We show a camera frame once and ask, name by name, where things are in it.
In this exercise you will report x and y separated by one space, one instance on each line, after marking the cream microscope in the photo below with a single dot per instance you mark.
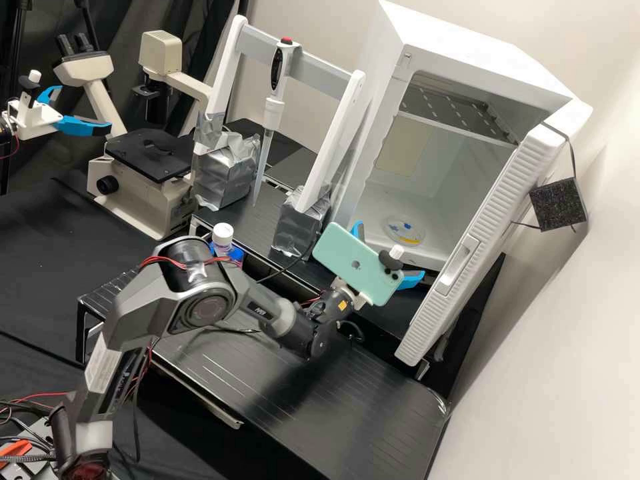
145 195

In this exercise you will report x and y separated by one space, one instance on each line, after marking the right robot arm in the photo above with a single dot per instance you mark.
150 295

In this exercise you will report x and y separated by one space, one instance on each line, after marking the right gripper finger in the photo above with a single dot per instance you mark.
414 279
357 231

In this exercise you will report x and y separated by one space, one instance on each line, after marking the right wrist camera phone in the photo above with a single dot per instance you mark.
352 260

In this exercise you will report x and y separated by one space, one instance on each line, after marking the small bottle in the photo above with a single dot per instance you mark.
222 240

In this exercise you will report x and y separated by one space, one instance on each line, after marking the blue bottle holder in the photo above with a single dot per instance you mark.
237 259

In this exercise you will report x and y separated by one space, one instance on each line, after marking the incubator door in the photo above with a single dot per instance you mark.
480 235

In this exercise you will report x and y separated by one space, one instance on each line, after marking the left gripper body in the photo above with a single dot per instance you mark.
35 120

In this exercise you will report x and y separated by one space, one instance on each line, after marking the pipette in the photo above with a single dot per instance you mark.
276 105

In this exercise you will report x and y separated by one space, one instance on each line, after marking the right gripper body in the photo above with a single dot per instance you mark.
350 295

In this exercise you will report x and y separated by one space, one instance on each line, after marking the white pipette stand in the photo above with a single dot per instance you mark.
325 165

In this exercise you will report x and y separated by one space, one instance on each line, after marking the white incubator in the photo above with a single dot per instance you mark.
470 55

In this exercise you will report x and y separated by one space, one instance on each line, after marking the petri dish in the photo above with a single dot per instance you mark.
407 231

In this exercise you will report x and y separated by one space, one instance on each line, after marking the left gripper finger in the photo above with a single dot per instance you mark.
82 127
50 92

